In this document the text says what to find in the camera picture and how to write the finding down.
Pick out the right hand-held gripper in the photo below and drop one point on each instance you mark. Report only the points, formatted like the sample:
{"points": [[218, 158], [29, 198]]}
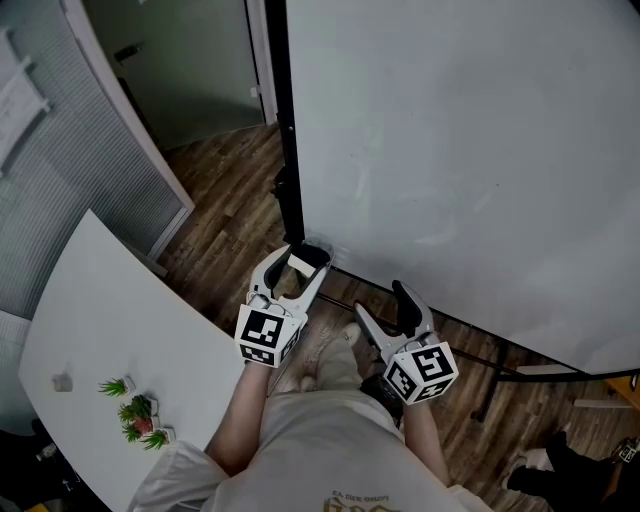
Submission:
{"points": [[420, 370]]}

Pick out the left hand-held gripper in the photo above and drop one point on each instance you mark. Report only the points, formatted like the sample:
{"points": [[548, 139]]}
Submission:
{"points": [[267, 332]]}

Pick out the white whiteboard eraser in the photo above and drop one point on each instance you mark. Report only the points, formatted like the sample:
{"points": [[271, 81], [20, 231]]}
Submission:
{"points": [[300, 264]]}

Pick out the person's right forearm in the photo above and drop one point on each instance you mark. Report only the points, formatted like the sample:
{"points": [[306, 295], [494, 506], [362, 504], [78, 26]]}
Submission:
{"points": [[425, 440]]}

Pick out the person's left forearm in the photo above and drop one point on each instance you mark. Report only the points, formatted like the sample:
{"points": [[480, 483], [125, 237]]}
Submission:
{"points": [[240, 425]]}

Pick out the whiteboard on black stand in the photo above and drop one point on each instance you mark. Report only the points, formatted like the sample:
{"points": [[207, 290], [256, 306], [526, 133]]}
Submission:
{"points": [[475, 150]]}

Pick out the person's right white shoe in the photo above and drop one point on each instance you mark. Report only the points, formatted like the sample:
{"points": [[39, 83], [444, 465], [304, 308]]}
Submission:
{"points": [[350, 333]]}

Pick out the person's white shoe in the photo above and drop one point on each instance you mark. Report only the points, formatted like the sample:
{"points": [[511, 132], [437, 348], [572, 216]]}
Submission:
{"points": [[308, 383], [350, 333]]}

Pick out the person's beige trousers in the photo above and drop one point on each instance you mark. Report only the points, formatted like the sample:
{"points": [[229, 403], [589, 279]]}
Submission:
{"points": [[335, 365]]}

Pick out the black waist device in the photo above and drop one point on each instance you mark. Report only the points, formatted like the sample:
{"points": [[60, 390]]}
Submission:
{"points": [[380, 397]]}

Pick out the person's left white shoe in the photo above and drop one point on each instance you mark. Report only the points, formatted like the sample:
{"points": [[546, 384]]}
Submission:
{"points": [[308, 383]]}

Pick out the white table leg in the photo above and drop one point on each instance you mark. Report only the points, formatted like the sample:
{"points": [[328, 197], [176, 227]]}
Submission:
{"points": [[150, 261]]}

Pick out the person's white t-shirt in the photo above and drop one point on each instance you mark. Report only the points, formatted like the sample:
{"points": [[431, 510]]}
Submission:
{"points": [[325, 460]]}

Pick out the white furniture foot bar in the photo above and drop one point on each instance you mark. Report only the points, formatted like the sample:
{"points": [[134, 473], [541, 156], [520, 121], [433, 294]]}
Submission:
{"points": [[547, 370]]}

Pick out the dark green potted succulent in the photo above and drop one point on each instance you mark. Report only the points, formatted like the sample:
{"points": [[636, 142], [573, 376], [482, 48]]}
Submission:
{"points": [[142, 406]]}

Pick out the spiky green potted plant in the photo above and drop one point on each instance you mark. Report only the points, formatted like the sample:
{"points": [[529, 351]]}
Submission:
{"points": [[157, 439], [116, 387]]}

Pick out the red potted succulent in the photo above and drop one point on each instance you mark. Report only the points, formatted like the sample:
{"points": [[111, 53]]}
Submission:
{"points": [[144, 426]]}

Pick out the tiny green potted plant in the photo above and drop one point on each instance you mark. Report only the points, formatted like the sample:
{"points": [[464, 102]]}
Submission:
{"points": [[131, 433]]}

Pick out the frosted glass door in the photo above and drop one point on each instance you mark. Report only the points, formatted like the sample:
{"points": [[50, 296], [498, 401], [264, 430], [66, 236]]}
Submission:
{"points": [[190, 75]]}

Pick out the yellow wooden cabinet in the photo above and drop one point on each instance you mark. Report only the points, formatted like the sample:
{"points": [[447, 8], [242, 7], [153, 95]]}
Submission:
{"points": [[625, 387]]}

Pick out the black office chair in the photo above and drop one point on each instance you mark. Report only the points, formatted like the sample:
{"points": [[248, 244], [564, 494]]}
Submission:
{"points": [[30, 470]]}

